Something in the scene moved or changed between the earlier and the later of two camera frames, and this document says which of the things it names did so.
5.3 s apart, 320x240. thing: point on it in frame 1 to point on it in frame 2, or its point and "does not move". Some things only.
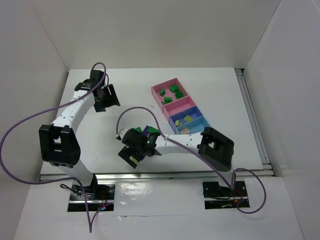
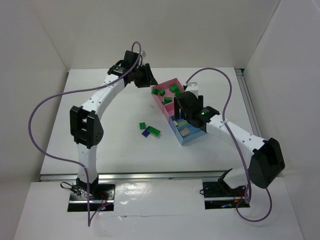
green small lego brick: (162, 92) does not move
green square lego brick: (138, 129) to (142, 125)
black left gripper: (110, 97) to (141, 75)
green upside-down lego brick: (167, 99) does not move
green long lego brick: (151, 129) does not move
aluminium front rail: (211, 175) does not move
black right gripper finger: (131, 158) to (178, 109)
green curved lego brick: (174, 88) does not move
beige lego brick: (185, 131) does not move
